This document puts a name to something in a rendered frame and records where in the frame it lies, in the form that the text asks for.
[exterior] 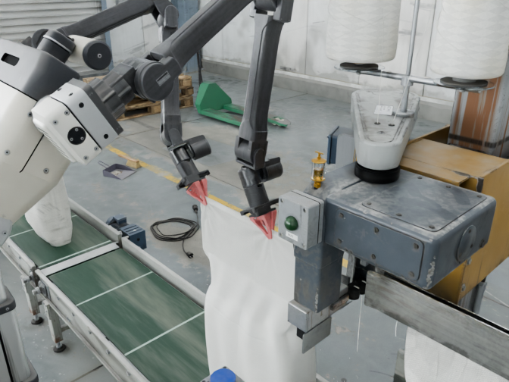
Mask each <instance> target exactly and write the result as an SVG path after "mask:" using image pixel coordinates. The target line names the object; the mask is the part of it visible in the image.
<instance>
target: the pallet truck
mask: <svg viewBox="0 0 509 382"><path fill-rule="evenodd" d="M197 61H198V83H199V87H198V91H197V93H198V95H197V98H196V101H195V106H196V108H197V110H198V113H199V114H203V115H206V116H208V117H213V118H216V119H218V120H221V121H225V122H227V123H231V124H235V125H237V126H240V124H241V122H242V117H238V116H235V115H232V114H227V113H225V112H222V111H218V110H220V109H226V110H228V111H233V112H235V113H239V114H244V109H245V107H243V106H240V105H235V104H233V103H232V100H231V98H230V97H229V96H228V95H227V94H226V93H225V92H224V91H223V90H222V89H221V88H220V87H219V86H218V85H217V84H216V83H213V82H210V81H204V82H203V80H202V76H201V65H200V57H199V51H198V52H197ZM267 122H271V123H273V125H278V126H279V127H281V126H284V127H287V125H288V124H291V122H290V121H289V120H287V119H285V118H283V117H280V116H276V115H274V114H269V113H268V119H267Z"/></svg>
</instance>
